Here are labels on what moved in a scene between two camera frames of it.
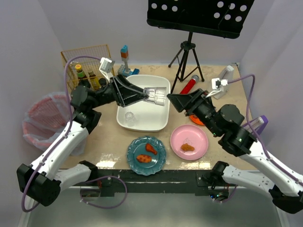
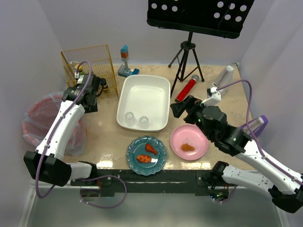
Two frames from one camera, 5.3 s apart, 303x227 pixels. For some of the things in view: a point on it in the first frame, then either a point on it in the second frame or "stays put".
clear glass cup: x=130 y=119 stays put
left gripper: x=116 y=90 -> x=95 y=80
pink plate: x=193 y=135 stays put
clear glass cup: x=156 y=95 -> x=144 y=123
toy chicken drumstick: x=148 y=147 stays put
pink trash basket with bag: x=45 y=118 stays put
